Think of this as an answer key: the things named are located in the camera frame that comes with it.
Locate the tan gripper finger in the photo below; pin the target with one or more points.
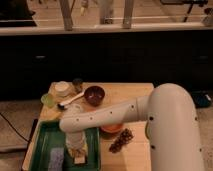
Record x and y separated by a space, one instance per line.
80 160

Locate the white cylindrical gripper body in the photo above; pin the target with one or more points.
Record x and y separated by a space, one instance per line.
76 144

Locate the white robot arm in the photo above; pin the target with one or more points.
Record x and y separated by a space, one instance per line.
172 126

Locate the green plastic tray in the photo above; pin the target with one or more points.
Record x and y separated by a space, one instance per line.
49 136

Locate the orange bowl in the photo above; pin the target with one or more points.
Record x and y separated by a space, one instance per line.
111 129

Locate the white spoon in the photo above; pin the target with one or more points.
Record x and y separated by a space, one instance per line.
65 103

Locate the green cup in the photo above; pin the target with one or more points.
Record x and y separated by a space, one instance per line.
48 100

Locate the dark maroon bowl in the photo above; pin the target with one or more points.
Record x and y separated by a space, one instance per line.
94 95

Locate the white cup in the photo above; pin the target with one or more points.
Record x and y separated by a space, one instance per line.
62 88

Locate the dark small jar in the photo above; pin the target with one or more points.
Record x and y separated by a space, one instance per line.
78 85

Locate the dark cabinet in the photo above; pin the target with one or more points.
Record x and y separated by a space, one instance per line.
30 63

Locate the black blue device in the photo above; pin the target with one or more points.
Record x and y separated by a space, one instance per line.
202 100

